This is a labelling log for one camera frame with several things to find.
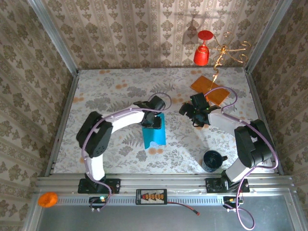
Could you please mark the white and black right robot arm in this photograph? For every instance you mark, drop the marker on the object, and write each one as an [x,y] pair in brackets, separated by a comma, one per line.
[223,121]

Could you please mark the aluminium corner post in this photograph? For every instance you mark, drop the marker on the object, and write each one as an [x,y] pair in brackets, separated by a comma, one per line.
[51,36]
[269,33]

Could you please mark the blue paper sheet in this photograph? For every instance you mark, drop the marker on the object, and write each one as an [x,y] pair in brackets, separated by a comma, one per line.
[154,138]

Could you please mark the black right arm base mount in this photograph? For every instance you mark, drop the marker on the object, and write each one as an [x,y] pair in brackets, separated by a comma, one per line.
[213,186]

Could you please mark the dark blue mug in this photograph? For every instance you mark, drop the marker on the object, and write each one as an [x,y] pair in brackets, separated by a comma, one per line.
[211,161]

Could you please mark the grey metal base plate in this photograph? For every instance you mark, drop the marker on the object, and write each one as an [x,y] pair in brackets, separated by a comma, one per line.
[144,219]

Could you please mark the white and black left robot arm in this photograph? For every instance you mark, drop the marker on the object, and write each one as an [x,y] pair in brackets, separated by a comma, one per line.
[125,120]

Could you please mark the small left controller board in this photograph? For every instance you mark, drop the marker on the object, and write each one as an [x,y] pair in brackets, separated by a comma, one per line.
[96,199]

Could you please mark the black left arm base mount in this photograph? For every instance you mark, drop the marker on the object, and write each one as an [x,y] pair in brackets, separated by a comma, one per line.
[114,185]

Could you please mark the aluminium table side rail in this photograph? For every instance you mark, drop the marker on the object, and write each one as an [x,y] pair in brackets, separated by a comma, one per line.
[264,125]
[61,125]

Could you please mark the small right controller board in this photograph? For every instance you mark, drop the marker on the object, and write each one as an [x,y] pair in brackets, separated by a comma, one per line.
[228,200]

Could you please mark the orange crumpled ball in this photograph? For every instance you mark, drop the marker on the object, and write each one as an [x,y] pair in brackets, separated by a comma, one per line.
[48,199]

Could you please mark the small controller board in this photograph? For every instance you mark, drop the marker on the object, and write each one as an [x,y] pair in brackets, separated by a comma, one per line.
[228,200]
[96,199]

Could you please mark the aluminium frame cross rail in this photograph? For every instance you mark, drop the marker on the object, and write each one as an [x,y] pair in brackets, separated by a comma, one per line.
[156,183]

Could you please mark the black power distribution board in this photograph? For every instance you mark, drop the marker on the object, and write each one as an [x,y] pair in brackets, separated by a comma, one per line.
[151,196]

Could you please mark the orange wooden base board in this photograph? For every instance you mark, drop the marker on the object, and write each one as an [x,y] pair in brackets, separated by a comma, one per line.
[217,95]

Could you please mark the floral patterned table cover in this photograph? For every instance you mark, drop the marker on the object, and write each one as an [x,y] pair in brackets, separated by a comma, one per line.
[108,79]

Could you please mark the red wine glass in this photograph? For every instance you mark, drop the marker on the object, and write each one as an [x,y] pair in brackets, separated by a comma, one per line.
[201,56]

